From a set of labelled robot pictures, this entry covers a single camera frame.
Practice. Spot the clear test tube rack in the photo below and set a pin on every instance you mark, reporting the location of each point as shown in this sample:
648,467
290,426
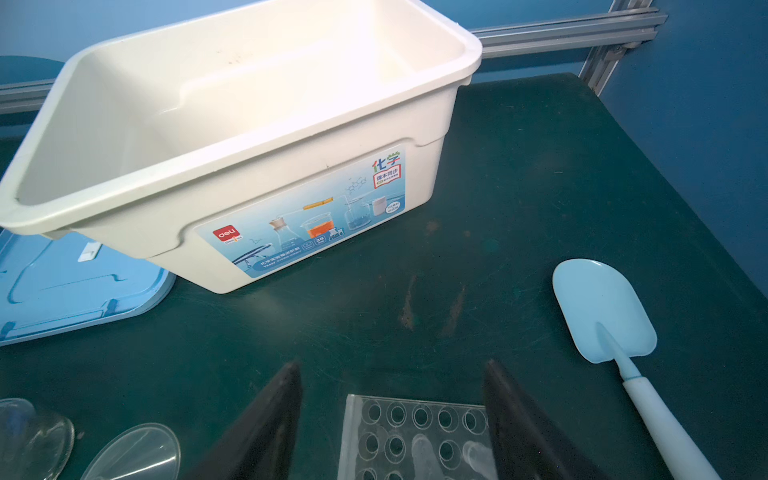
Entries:
392,438

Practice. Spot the clear plastic funnel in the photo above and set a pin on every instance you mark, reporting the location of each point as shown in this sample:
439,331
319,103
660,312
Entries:
146,451

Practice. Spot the white plastic storage bin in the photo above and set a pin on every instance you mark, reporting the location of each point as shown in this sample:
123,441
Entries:
231,146

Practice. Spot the aluminium frame rail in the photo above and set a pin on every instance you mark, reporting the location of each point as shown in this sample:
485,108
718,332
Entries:
627,25

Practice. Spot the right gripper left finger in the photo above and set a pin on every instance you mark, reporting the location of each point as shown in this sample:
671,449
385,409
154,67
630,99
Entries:
261,442

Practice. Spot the light blue plastic scoop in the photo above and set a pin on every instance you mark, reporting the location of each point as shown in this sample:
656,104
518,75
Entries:
607,322

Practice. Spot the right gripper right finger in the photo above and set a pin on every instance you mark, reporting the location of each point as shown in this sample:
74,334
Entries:
526,444

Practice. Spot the light blue bin lid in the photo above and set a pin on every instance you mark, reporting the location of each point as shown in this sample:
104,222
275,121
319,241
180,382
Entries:
50,287

